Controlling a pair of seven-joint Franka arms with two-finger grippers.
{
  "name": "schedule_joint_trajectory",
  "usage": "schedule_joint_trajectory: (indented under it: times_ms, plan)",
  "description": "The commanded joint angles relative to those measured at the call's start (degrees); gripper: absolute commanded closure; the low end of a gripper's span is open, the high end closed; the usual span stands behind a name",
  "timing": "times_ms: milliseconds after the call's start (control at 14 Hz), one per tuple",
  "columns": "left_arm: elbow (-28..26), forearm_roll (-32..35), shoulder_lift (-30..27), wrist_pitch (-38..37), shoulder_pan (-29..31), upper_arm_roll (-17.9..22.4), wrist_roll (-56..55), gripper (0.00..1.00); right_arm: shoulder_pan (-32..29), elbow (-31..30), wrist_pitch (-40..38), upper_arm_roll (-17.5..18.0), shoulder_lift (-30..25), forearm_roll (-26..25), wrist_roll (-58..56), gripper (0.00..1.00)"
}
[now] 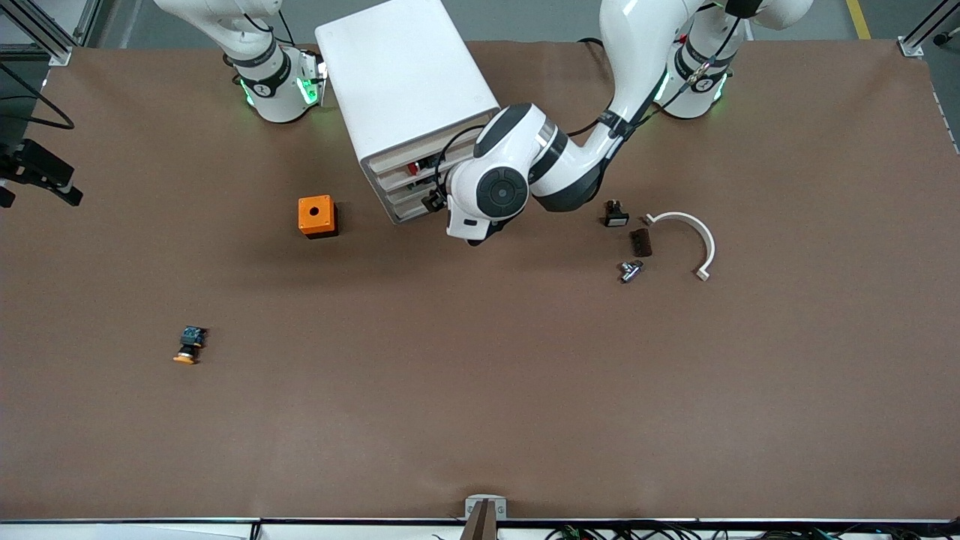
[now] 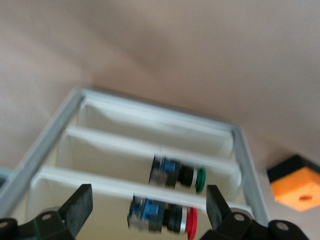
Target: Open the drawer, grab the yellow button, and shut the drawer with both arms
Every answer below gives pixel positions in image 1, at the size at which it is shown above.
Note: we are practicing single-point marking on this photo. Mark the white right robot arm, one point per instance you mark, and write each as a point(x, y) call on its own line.
point(277, 90)

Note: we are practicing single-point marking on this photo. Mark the aluminium frame profile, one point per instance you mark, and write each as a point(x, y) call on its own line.
point(919, 37)
point(52, 37)

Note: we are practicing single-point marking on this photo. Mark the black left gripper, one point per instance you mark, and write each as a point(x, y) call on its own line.
point(439, 183)

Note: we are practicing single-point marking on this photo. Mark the black switch with white face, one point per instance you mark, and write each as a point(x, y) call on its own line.
point(616, 217)

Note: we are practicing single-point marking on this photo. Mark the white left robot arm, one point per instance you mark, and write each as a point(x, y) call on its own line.
point(502, 191)

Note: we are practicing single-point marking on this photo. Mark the silver metal connector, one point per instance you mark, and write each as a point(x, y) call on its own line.
point(630, 271)

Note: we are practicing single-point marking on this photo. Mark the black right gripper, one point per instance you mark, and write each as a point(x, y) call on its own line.
point(31, 164)

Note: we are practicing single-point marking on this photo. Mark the grey metal bracket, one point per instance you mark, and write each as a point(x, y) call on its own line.
point(485, 502)

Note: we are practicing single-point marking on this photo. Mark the red push button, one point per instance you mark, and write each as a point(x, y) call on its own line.
point(412, 166)

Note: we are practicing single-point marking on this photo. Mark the white curved bracket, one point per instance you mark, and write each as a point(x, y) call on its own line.
point(705, 236)

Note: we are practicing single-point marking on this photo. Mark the orange box with hole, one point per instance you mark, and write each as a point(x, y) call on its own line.
point(315, 215)

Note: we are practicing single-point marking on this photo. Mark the orange push button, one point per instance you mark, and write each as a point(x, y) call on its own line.
point(189, 346)

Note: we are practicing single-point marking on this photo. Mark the brown terminal block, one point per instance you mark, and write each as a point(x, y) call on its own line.
point(640, 243)

